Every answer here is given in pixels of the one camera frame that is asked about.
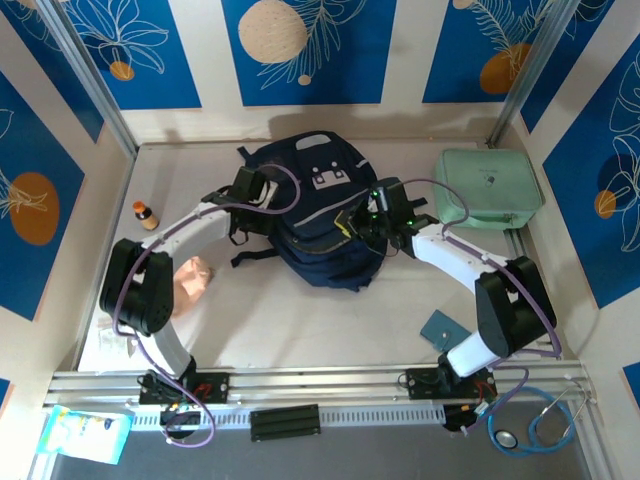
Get navy blue backpack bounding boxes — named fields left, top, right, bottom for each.
left=229, top=130, right=387, bottom=294

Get mint green zip case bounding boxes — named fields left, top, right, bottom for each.
left=432, top=148, right=546, bottom=231

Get pink manikin piece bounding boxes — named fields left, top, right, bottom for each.
left=172, top=255, right=216, bottom=319

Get brown bottle with orange cap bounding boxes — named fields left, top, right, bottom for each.
left=131, top=200, right=161, bottom=232

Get small teal notebook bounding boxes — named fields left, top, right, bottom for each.
left=419, top=309, right=472, bottom=354

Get clear plastic bag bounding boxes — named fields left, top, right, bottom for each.
left=96, top=319, right=139, bottom=359

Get black ribbed block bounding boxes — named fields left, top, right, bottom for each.
left=249, top=403, right=321, bottom=443

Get blue stethoscope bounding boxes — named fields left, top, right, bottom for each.
left=487, top=384, right=589, bottom=457

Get wet wipes packet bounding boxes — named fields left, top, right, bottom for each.
left=35, top=404, right=135, bottom=466

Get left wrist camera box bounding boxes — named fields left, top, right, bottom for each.
left=257, top=180, right=280, bottom=207

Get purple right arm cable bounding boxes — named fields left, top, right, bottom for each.
left=403, top=178, right=562, bottom=436

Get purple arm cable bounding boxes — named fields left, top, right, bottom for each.
left=112, top=163, right=302, bottom=449
left=403, top=178, right=562, bottom=436

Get long aluminium mounting rail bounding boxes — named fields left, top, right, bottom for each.
left=42, top=362, right=599, bottom=409

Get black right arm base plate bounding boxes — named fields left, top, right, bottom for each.
left=405, top=367, right=499, bottom=401

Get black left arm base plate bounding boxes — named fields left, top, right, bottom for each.
left=138, top=369, right=231, bottom=405

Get white slotted cable duct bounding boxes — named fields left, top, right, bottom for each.
left=127, top=405, right=446, bottom=432

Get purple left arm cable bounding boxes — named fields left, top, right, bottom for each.
left=112, top=163, right=302, bottom=449

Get aluminium frame post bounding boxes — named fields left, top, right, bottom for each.
left=487, top=0, right=576, bottom=146
left=37, top=0, right=139, bottom=159

